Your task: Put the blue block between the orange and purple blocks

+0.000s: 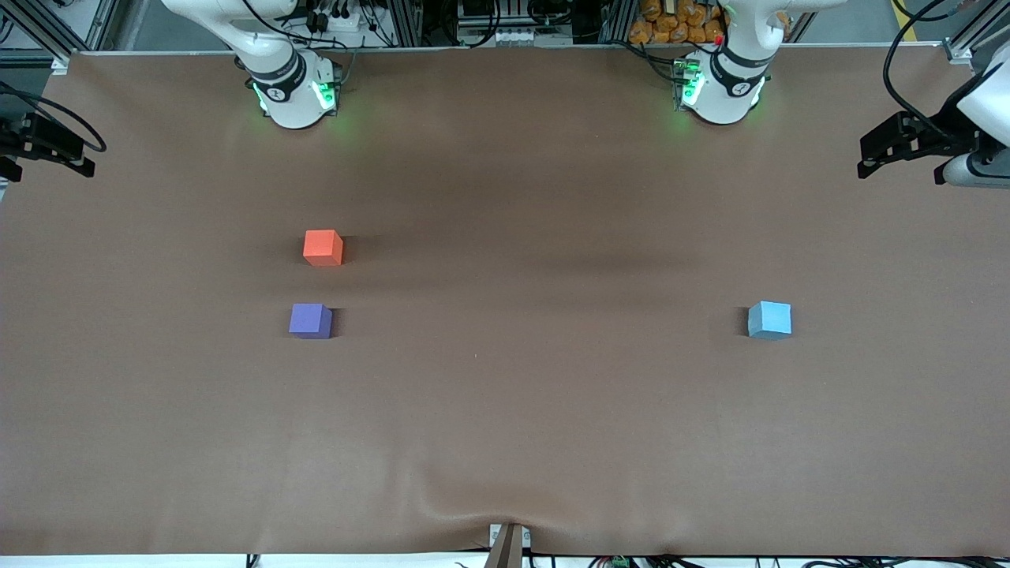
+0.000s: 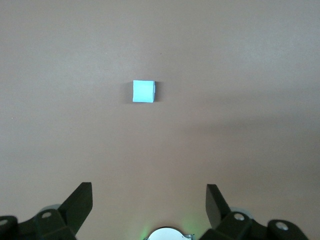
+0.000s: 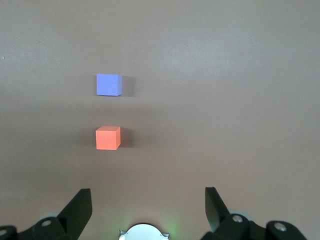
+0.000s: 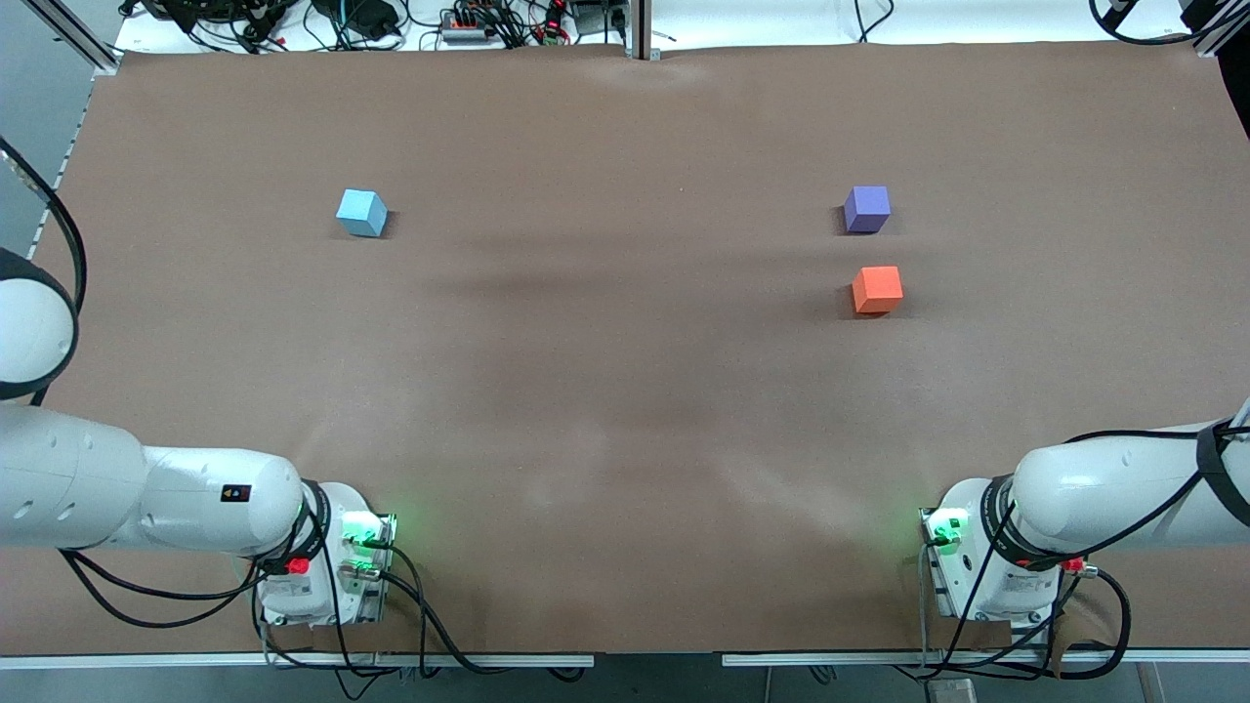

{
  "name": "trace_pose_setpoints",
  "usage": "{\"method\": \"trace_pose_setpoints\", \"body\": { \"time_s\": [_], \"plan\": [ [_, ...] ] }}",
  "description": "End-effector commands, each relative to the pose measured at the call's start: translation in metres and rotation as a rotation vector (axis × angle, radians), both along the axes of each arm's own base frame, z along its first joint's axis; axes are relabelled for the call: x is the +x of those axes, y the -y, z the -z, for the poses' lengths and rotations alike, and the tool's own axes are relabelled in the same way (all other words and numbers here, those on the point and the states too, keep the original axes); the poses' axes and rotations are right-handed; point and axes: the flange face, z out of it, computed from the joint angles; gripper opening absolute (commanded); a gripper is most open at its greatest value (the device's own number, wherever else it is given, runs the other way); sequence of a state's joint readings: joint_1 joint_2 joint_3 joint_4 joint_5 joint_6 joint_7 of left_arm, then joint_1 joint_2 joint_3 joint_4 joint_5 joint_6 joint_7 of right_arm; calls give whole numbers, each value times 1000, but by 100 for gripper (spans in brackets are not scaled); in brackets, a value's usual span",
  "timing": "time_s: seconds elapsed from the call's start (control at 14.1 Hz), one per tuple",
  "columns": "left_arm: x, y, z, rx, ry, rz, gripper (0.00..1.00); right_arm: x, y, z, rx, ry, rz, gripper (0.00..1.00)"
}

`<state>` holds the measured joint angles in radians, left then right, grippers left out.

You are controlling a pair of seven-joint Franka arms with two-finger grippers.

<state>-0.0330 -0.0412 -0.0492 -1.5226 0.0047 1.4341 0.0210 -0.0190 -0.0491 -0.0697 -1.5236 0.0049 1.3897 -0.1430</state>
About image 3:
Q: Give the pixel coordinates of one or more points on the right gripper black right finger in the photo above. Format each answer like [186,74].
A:
[215,207]

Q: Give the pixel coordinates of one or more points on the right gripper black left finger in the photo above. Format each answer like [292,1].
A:
[75,212]

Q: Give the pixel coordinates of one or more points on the purple foam block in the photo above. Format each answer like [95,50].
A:
[108,85]

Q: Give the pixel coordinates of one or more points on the orange foam block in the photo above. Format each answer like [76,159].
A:
[107,138]

